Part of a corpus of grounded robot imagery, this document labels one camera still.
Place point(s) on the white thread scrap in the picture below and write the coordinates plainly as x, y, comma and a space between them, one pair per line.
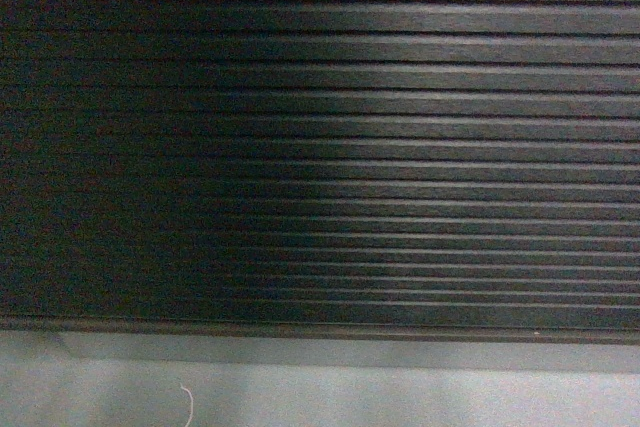
190, 396

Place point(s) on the black checkout counter cabinet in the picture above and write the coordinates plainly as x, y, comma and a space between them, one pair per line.
368, 183

